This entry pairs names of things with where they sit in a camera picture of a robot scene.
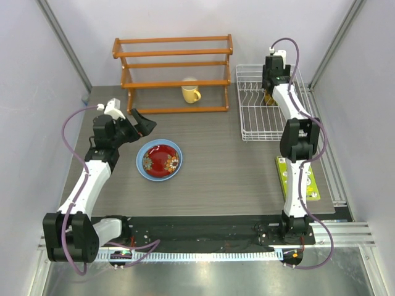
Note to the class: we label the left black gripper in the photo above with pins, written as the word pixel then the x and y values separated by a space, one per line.
pixel 144 126

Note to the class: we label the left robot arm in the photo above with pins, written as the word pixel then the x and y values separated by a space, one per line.
pixel 69 233

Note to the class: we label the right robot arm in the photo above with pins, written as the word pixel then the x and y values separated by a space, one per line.
pixel 298 145

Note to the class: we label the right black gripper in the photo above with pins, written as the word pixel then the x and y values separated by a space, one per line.
pixel 286 71

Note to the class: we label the white wire dish rack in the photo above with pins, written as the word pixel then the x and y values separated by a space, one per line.
pixel 258 121

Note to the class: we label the orange wooden shelf rack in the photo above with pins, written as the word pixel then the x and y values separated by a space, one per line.
pixel 158 63

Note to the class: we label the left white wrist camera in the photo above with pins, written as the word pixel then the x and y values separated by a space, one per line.
pixel 112 108

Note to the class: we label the brown yellow plate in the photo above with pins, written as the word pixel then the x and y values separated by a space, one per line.
pixel 268 99

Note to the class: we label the red floral plate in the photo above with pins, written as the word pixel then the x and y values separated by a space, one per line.
pixel 161 161

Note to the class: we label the white slotted cable duct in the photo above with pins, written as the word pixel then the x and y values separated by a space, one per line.
pixel 119 256

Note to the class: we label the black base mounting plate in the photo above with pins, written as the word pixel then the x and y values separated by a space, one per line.
pixel 209 234

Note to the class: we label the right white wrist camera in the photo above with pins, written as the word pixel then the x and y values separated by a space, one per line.
pixel 281 53

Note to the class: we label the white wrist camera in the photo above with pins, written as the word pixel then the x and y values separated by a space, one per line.
pixel 281 53
pixel 112 108

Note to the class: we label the blue plate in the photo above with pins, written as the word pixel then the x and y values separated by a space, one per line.
pixel 140 153

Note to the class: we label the yellow ceramic mug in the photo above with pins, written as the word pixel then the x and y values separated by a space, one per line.
pixel 191 94

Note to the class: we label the green booklet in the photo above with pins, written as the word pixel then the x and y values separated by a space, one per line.
pixel 312 191

